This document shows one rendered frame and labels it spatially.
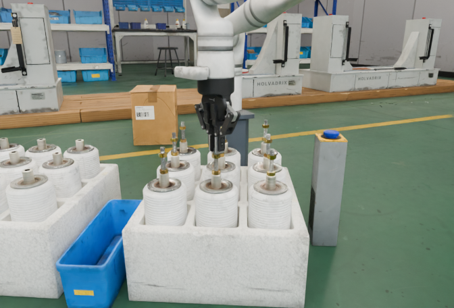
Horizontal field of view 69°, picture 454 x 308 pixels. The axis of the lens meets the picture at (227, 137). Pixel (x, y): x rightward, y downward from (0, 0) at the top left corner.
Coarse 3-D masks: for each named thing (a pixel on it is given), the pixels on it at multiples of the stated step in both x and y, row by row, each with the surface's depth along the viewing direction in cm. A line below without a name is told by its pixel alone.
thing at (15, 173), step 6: (30, 162) 88; (36, 162) 90; (0, 168) 84; (6, 168) 84; (12, 168) 84; (18, 168) 84; (24, 168) 85; (36, 168) 89; (0, 174) 83; (6, 174) 83; (12, 174) 84; (18, 174) 84; (6, 180) 84; (12, 180) 84
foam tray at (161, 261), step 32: (128, 224) 71; (192, 224) 71; (128, 256) 71; (160, 256) 70; (192, 256) 70; (224, 256) 69; (256, 256) 69; (288, 256) 68; (128, 288) 73; (160, 288) 72; (192, 288) 72; (224, 288) 71; (256, 288) 71; (288, 288) 71
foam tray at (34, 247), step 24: (96, 192) 92; (120, 192) 109; (0, 216) 75; (72, 216) 80; (0, 240) 71; (24, 240) 71; (48, 240) 70; (72, 240) 80; (0, 264) 73; (24, 264) 72; (48, 264) 72; (0, 288) 75; (24, 288) 74; (48, 288) 74
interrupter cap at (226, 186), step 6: (204, 180) 75; (210, 180) 76; (222, 180) 76; (228, 180) 75; (204, 186) 72; (210, 186) 73; (222, 186) 73; (228, 186) 72; (210, 192) 70; (216, 192) 70; (222, 192) 70
